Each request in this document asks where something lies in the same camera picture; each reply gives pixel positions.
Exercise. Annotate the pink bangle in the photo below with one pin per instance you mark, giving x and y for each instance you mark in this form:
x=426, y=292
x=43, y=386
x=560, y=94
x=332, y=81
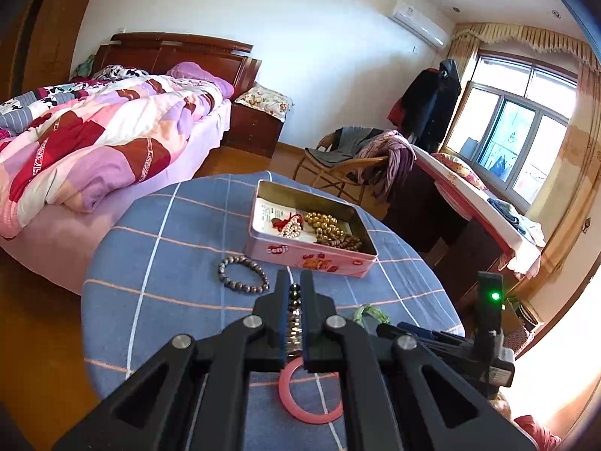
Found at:
x=282, y=392

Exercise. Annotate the green jade bangle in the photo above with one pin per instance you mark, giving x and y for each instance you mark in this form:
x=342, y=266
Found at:
x=371, y=311

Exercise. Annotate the dark wooden headboard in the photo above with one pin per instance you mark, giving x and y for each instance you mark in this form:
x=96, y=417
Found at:
x=188, y=51

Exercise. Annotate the purple pillow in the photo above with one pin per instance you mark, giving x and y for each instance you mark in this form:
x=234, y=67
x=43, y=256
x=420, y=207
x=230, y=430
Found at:
x=202, y=77

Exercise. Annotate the white pink desk cover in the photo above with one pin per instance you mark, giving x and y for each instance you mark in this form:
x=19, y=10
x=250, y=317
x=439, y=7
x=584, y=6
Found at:
x=469, y=202

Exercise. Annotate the pink floral pillow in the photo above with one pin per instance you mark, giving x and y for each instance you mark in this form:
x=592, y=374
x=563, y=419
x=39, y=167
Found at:
x=460, y=171

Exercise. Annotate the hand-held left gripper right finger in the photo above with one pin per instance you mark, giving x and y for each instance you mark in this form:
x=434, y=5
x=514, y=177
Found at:
x=306, y=338

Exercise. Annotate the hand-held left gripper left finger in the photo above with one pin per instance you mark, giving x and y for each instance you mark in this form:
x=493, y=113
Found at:
x=283, y=338

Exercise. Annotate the yellow curtain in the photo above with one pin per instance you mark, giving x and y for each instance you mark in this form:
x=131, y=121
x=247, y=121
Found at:
x=577, y=174

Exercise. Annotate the pink red patchwork quilt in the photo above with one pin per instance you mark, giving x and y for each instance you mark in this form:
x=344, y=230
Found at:
x=94, y=141

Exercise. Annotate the dark wooden nightstand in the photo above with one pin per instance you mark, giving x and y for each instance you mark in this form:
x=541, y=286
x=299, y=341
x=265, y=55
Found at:
x=251, y=131

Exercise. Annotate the hanging dark coats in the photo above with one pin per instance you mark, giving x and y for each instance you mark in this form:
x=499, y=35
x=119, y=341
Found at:
x=432, y=103

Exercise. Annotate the dark woven basket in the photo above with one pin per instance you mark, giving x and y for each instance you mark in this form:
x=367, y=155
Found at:
x=516, y=338

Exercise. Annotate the person's right hand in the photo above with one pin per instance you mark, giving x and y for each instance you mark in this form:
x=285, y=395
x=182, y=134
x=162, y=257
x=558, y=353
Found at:
x=501, y=406

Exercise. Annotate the black white patterned pillow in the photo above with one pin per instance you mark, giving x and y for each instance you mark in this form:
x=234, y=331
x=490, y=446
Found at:
x=119, y=73

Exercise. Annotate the dark wooden desk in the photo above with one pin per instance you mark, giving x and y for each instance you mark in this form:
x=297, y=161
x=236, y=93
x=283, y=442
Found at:
x=422, y=216

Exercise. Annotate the blue plaid tablecloth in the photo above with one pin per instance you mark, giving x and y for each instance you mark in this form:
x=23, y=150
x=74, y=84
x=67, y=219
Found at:
x=188, y=253

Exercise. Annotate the pink tin box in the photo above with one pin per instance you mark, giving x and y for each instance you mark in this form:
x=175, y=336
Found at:
x=305, y=260

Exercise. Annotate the teal bag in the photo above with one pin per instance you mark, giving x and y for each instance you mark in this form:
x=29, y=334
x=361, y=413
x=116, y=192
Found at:
x=85, y=66

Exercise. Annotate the bed with pink sheet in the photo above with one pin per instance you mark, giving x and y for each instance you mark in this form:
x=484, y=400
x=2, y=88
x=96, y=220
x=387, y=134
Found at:
x=202, y=141

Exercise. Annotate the window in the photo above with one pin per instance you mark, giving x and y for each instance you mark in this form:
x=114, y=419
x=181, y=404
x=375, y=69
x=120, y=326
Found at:
x=512, y=136

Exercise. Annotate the purple garment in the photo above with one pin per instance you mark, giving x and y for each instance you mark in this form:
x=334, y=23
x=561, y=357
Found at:
x=389, y=159

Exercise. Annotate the wicker chair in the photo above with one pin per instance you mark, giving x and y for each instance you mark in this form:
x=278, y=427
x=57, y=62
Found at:
x=328, y=174

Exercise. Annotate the grey garment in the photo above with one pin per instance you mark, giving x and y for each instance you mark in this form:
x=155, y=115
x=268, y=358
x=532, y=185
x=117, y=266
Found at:
x=342, y=143

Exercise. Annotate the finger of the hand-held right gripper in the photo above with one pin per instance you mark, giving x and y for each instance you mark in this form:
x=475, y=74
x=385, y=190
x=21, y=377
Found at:
x=422, y=331
x=446, y=346

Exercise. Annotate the pile of folded clothes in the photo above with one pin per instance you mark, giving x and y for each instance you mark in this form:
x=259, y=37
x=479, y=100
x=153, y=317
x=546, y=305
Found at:
x=516, y=221

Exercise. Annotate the brown wooden wardrobe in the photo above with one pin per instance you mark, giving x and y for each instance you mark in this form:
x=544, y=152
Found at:
x=47, y=23

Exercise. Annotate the floral cushion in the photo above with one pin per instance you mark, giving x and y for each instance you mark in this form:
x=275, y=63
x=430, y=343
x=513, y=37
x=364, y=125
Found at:
x=263, y=101

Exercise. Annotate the white air conditioner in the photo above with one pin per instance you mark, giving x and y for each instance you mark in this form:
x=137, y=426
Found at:
x=418, y=23

